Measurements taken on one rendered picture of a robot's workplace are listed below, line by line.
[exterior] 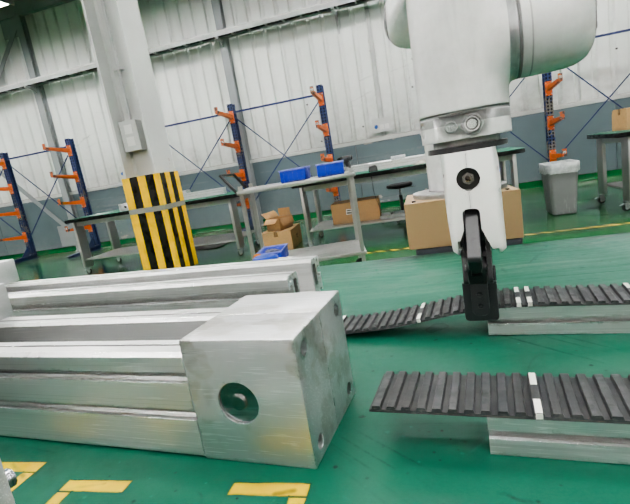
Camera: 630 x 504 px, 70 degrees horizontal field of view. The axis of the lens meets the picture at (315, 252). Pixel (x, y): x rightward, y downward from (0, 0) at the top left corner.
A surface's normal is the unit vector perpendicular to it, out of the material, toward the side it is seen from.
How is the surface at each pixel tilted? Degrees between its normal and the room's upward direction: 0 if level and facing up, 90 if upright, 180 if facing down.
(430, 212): 90
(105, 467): 0
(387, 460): 0
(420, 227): 90
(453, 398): 0
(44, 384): 90
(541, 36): 107
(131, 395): 90
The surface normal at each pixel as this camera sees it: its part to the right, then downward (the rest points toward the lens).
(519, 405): -0.16, -0.97
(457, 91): -0.37, 0.24
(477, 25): -0.16, 0.18
